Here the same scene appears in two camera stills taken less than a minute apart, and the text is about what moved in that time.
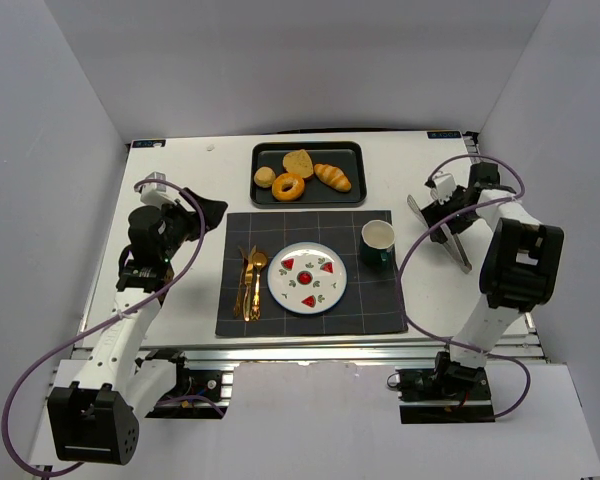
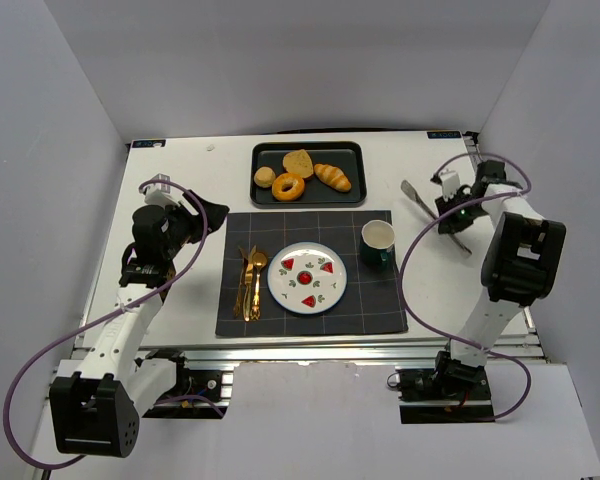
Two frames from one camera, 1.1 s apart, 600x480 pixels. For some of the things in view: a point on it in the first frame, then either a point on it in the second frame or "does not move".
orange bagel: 287,186 does not move
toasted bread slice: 298,162 does not move
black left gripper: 198,214 does not move
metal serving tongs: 452,245 -> 419,200
